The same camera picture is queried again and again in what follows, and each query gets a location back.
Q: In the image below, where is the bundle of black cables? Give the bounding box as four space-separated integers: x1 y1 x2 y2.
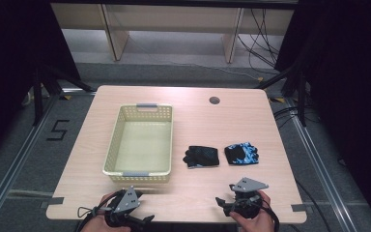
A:
236 8 282 70

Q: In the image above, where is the pale yellow plastic basket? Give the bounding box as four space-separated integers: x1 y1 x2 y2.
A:
101 102 174 184

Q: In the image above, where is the black floor cable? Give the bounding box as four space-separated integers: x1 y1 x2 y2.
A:
294 178 333 232

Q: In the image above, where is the light wooden shelf unit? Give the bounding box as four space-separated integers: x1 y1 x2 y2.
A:
50 3 296 64

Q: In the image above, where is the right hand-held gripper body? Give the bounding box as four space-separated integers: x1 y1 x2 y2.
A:
223 177 270 220

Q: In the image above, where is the black metal stand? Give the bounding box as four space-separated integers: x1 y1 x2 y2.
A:
254 61 307 128
31 64 95 128

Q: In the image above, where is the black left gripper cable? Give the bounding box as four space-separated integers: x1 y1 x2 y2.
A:
76 205 110 232

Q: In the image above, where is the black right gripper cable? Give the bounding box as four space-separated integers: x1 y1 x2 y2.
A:
260 204 280 232

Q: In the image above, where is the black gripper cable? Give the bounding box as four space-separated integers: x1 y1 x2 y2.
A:
76 205 110 232
260 204 280 232

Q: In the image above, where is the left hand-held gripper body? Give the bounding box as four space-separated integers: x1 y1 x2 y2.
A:
104 186 143 228

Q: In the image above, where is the person's right hand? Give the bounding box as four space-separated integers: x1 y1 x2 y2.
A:
230 189 276 232

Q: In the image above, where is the black curtain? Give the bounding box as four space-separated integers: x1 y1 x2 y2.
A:
0 0 82 163
273 0 371 226

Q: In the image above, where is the blue and black fingerless glove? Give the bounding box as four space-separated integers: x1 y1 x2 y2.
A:
223 141 260 166

